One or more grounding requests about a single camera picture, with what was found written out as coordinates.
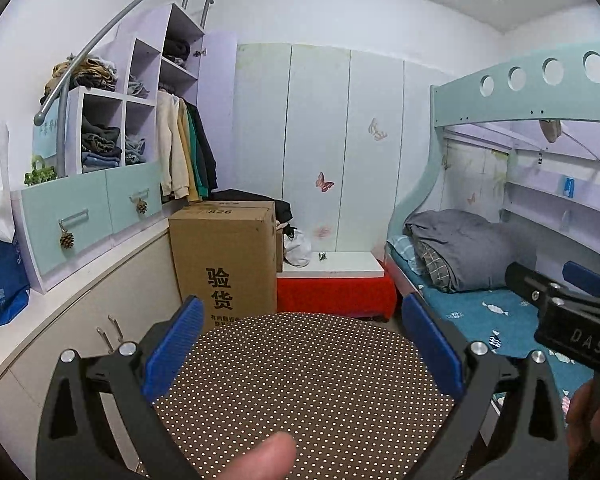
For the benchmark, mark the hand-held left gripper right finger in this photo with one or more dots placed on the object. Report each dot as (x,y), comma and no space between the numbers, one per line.
(432,345)

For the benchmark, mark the lavender shelf unit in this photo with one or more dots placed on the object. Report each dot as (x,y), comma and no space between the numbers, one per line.
(145,25)

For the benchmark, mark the grey folded clothes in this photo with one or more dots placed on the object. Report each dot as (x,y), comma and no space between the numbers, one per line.
(137,87)

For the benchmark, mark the white low cabinet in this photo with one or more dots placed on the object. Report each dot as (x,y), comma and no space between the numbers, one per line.
(105,280)

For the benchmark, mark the grey quilt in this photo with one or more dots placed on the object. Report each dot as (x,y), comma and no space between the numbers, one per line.
(470,245)

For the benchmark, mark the white plastic bag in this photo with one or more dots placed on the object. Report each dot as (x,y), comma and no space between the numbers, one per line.
(297,250)

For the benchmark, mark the black coat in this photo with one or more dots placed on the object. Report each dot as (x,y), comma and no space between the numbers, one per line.
(207,155)

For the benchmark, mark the white wardrobe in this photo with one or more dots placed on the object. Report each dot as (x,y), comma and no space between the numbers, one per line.
(310,110)

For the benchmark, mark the grey metal handrail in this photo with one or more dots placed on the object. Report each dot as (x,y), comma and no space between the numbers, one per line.
(39,116)

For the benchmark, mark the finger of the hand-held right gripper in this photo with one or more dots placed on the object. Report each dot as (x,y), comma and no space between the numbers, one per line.
(585,277)
(530,285)

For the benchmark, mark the white board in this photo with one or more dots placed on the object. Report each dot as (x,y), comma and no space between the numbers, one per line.
(340,265)

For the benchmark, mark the grey-blue folded clothes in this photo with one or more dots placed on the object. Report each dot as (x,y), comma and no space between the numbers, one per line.
(135,150)

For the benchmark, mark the blue bag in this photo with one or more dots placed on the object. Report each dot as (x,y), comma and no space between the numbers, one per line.
(0,285)

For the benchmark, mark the faded red butterfly sticker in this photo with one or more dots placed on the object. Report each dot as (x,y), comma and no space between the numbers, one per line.
(323,232)

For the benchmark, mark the pink butterfly sticker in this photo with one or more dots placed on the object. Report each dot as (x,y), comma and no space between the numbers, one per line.
(324,182)

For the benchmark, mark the black folded clothes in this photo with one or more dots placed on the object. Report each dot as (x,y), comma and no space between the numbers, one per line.
(177,49)

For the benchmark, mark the cream jacket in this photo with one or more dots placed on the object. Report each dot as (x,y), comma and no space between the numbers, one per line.
(170,150)

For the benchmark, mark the dark folded clothes pile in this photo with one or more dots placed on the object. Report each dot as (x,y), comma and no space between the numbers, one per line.
(100,140)

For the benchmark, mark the person's right hand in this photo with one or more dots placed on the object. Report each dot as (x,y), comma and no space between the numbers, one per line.
(580,420)

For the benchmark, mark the tan folded clothes pile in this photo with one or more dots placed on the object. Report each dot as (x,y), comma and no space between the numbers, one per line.
(92,72)

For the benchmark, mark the red bench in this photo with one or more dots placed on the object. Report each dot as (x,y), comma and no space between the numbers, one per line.
(330,295)

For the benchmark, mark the yellow garment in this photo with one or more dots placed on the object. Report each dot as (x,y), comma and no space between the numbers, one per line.
(192,182)

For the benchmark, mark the lavender cabinet door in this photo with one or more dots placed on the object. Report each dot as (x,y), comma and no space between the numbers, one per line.
(220,110)

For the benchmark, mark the lavender bed wall shelf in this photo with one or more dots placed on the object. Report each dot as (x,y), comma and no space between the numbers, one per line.
(540,205)

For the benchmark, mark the black clothes heap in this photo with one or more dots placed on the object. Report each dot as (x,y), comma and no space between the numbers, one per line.
(280,212)

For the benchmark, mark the turquoise drawer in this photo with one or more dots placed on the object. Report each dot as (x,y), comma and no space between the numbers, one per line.
(130,185)
(45,210)

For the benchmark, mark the pale butterfly sticker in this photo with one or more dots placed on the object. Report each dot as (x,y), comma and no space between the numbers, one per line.
(378,130)

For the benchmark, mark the brown polka-dot tablecloth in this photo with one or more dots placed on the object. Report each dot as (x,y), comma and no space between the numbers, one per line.
(305,385)

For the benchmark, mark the small blue box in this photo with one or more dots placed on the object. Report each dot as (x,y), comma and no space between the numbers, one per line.
(568,187)

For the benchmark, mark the beige hanging object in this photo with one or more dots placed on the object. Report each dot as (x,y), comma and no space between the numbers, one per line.
(550,131)

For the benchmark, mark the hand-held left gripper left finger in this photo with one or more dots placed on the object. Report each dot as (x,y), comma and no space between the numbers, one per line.
(172,345)

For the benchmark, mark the teal plaid pillow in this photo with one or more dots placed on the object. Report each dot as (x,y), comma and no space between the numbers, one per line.
(400,250)

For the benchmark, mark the green garment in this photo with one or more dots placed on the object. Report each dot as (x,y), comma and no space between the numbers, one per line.
(196,150)

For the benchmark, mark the blue candy-print bedsheet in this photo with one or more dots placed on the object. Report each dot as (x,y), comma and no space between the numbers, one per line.
(480,320)

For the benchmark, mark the pine cone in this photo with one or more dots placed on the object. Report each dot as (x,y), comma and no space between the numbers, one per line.
(67,240)
(141,207)

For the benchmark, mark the person's left hand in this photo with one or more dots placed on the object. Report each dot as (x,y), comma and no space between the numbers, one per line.
(260,460)

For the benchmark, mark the large cardboard box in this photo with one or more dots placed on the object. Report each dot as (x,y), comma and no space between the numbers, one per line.
(220,245)

